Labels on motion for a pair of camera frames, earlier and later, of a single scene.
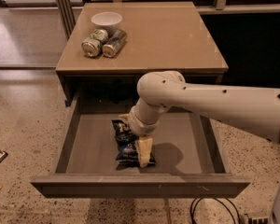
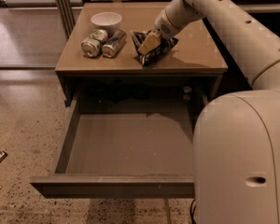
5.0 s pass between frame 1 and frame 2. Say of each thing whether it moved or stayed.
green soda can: stayed
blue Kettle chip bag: moved
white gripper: moved
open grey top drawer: stayed
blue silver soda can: stayed
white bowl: stayed
